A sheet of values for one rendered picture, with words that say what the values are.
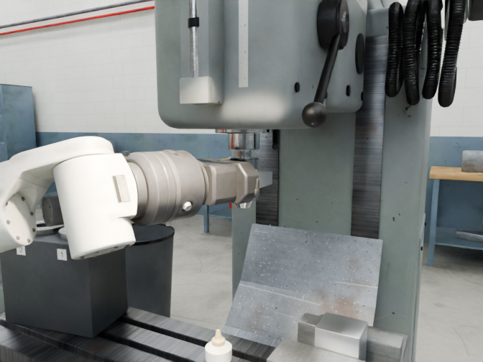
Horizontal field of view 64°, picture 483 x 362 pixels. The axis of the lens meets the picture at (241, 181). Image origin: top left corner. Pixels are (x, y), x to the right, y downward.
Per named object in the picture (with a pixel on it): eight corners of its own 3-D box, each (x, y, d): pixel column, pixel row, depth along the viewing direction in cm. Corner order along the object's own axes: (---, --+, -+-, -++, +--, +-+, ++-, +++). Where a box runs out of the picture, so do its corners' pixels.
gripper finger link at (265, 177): (268, 187, 58) (238, 192, 54) (269, 166, 58) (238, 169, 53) (276, 189, 57) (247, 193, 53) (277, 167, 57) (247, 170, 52)
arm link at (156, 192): (166, 138, 45) (65, 141, 37) (190, 228, 43) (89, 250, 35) (123, 171, 53) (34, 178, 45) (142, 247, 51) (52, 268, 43)
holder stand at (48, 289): (93, 339, 75) (87, 239, 72) (4, 322, 81) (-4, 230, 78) (128, 310, 86) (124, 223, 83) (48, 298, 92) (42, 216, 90)
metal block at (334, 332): (357, 381, 51) (359, 339, 50) (313, 367, 54) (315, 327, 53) (366, 360, 55) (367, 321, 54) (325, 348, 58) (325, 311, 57)
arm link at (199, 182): (261, 149, 50) (186, 152, 42) (259, 220, 52) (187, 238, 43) (200, 145, 59) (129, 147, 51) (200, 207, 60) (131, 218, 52)
